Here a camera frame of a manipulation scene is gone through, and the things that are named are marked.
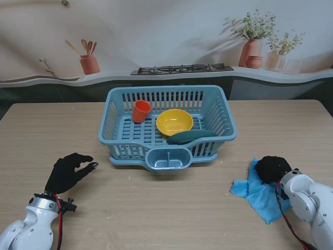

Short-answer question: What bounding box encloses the red black right arm cable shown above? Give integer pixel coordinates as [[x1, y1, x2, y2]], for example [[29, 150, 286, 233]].
[[275, 181, 317, 250]]

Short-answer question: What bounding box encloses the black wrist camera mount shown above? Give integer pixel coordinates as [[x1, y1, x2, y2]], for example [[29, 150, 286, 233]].
[[278, 183, 290, 202], [61, 197, 78, 214]]

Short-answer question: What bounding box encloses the blue cleaning cloth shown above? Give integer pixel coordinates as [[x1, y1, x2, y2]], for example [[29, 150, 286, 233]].
[[229, 157, 291, 225]]

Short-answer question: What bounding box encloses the red black left arm cable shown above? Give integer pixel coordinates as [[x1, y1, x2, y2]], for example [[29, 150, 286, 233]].
[[53, 194, 65, 250]]

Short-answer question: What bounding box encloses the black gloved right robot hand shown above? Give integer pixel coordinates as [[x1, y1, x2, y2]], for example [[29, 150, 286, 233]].
[[254, 155, 292, 184]]

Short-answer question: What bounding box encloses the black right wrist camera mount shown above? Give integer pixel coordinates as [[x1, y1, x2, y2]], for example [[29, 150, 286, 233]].
[[278, 183, 290, 202]]

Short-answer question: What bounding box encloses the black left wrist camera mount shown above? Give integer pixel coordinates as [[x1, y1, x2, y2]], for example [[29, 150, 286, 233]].
[[61, 197, 78, 214]]

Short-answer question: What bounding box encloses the red black arm cable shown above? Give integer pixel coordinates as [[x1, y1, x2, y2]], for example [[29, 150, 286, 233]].
[[53, 194, 65, 250], [275, 181, 317, 250]]

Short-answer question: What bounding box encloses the yellow plastic plate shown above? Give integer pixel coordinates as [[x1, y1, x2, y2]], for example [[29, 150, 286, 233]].
[[156, 108, 194, 137]]

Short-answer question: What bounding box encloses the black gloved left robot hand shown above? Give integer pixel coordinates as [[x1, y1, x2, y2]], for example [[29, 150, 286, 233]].
[[44, 153, 99, 195]]

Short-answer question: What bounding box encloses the printed kitchen backdrop banner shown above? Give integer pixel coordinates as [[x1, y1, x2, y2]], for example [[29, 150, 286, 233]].
[[0, 0, 333, 120]]

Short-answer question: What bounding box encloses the light blue plastic dish basket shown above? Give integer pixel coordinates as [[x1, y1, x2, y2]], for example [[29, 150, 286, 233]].
[[97, 84, 238, 167]]

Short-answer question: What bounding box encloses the teal plastic plate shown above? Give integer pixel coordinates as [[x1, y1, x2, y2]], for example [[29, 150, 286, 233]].
[[166, 130, 219, 146]]

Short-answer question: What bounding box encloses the orange plastic cup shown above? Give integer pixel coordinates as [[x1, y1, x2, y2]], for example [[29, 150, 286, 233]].
[[132, 99, 152, 124]]

